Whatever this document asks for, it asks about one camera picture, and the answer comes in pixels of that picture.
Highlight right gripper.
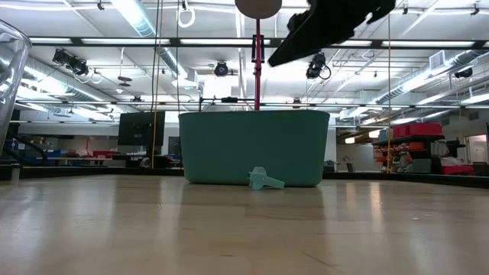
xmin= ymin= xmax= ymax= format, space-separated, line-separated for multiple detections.
xmin=267 ymin=0 xmax=397 ymax=68

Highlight teal staple remover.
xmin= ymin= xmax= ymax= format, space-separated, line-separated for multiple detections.
xmin=247 ymin=166 xmax=286 ymax=192

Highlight red desk lamp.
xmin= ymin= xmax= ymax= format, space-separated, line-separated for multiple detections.
xmin=234 ymin=0 xmax=283 ymax=112

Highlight black crossbar stand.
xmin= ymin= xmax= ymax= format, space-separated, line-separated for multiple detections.
xmin=197 ymin=96 xmax=256 ymax=112

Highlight teal plastic bin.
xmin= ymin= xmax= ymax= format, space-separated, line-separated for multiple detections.
xmin=178 ymin=109 xmax=331 ymax=189

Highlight black storage shelf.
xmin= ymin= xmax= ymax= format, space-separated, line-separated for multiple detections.
xmin=372 ymin=134 xmax=446 ymax=175

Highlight red storage bins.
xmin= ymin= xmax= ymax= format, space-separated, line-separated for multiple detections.
xmin=392 ymin=121 xmax=443 ymax=139

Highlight black monitor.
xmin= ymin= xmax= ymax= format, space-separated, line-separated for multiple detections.
xmin=117 ymin=111 xmax=166 ymax=147

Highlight clear plastic container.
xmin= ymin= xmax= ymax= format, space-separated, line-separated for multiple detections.
xmin=0 ymin=18 xmax=33 ymax=152

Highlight white hanging ring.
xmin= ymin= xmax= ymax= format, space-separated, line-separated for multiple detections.
xmin=176 ymin=6 xmax=196 ymax=29

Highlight black hanging cable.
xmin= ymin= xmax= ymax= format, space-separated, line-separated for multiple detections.
xmin=175 ymin=0 xmax=183 ymax=169

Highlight yellow hanging cable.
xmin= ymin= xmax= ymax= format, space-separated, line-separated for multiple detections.
xmin=151 ymin=0 xmax=164 ymax=170

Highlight black aluminium rig frame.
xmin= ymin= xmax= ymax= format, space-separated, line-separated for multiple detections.
xmin=0 ymin=163 xmax=489 ymax=189

